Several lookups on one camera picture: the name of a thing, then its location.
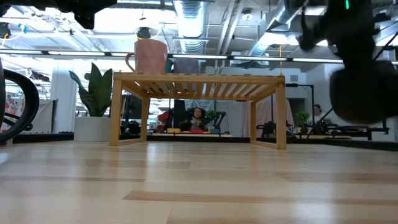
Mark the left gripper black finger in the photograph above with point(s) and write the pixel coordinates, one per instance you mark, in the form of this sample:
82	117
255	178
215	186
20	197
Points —
105	3

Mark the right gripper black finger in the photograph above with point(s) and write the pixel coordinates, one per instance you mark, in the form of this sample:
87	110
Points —
348	59
367	56

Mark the black mug with orange interior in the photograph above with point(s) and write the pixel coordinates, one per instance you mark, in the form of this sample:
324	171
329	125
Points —
363	96

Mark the pink faceted coffee mug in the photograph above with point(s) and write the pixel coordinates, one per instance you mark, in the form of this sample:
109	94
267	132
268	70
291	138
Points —
150	56

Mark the teal coffee mug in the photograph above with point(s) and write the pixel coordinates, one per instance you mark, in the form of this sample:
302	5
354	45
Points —
169	66

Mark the lavender grey coffee mug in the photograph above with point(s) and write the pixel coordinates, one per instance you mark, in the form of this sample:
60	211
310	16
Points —
186	65

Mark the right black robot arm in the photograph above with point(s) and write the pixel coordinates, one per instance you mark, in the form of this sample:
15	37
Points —
348	4

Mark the long ceiling light strip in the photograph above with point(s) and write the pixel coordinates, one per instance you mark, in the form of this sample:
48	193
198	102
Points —
77	53

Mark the person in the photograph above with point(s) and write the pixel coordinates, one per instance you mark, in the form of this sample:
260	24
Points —
197	119
317	113

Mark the white room column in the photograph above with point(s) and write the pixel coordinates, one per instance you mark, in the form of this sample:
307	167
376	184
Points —
63	99

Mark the pale pink hanging cloth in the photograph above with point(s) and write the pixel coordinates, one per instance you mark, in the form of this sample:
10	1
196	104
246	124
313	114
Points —
264	118

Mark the snake plant in white pot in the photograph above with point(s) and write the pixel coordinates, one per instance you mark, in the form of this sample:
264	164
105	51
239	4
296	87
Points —
93	127

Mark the wooden slatted shelf rack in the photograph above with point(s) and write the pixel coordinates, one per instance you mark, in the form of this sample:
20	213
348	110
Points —
199	77

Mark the small green potted plant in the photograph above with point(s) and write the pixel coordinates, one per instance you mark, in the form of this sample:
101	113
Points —
212	116

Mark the ribbed silver ventilation duct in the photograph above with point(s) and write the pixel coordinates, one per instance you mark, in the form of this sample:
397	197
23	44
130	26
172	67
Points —
189	21

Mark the black aluminium frame rail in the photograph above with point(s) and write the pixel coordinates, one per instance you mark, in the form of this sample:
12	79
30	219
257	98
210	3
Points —
37	137

